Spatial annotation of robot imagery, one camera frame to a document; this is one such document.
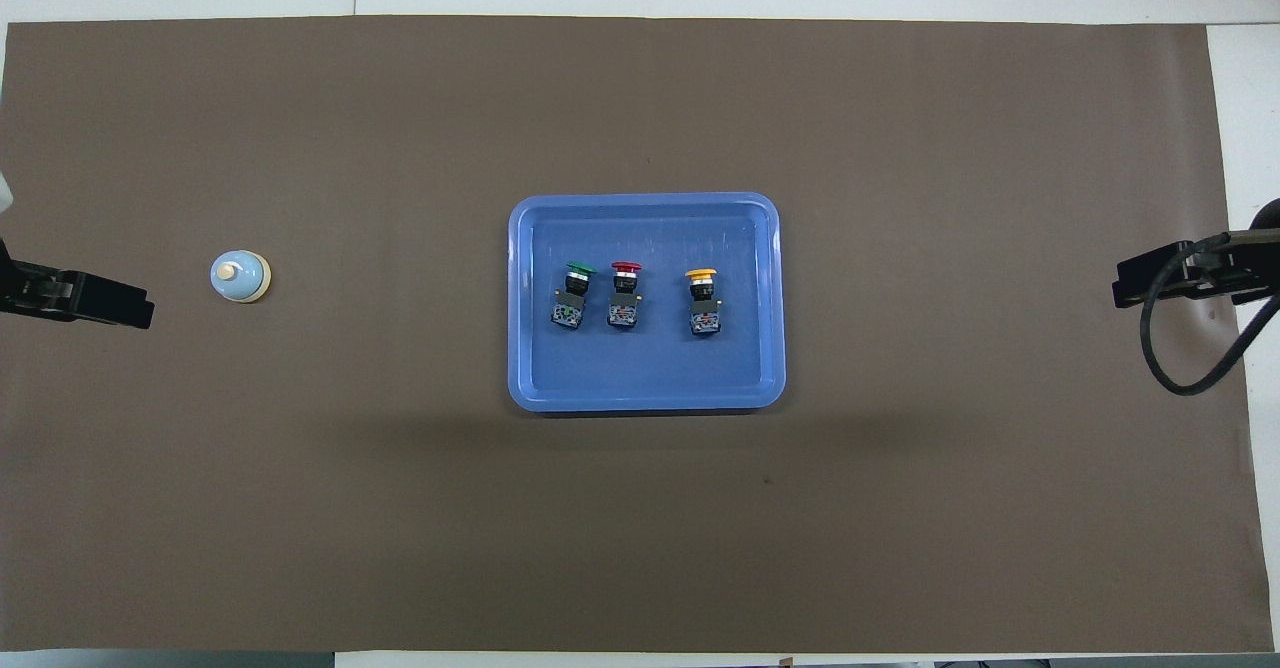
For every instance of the red push button switch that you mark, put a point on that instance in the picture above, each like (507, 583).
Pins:
(624, 303)

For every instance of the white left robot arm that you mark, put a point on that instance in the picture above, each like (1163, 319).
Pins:
(4, 193)

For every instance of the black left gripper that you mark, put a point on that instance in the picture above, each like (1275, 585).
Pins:
(50, 293)

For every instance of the light blue call bell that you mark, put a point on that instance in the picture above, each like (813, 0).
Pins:
(240, 278)

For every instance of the blue plastic tray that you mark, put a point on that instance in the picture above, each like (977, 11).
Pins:
(650, 373)

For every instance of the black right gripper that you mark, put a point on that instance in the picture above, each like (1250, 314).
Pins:
(1215, 268)

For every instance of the brown table mat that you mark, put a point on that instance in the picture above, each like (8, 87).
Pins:
(300, 498)

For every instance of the green push button switch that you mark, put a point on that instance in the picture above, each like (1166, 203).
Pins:
(570, 303)

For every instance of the yellow push button switch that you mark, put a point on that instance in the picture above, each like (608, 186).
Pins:
(705, 308)

